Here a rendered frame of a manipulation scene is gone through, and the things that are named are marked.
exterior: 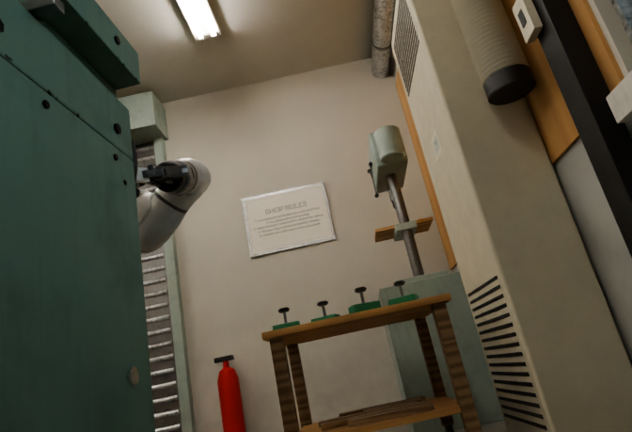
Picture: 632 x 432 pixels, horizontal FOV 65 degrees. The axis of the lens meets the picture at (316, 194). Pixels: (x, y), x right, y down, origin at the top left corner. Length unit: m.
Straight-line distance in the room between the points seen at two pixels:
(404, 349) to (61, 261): 2.15
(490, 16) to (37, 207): 1.56
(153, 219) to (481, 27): 1.20
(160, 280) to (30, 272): 3.30
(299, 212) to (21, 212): 3.26
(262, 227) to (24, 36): 3.19
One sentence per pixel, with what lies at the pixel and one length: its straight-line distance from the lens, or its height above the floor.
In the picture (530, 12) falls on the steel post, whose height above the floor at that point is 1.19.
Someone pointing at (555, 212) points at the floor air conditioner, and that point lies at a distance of 1.79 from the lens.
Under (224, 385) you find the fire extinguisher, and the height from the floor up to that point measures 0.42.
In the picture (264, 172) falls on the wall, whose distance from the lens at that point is 3.88.
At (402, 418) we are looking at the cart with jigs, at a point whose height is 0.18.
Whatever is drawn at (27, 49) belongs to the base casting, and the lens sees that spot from 0.64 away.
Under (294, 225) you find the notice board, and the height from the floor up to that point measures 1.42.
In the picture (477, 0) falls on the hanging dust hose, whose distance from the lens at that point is 1.88.
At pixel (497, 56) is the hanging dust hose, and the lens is 1.76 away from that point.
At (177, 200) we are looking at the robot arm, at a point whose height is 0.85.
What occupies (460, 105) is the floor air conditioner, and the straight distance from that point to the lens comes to 1.86.
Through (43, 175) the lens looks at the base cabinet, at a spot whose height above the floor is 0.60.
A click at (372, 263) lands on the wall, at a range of 3.62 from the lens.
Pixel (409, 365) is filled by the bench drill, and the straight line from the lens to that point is 2.58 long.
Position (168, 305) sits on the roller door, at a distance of 3.78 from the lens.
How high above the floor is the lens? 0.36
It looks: 20 degrees up
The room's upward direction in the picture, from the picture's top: 12 degrees counter-clockwise
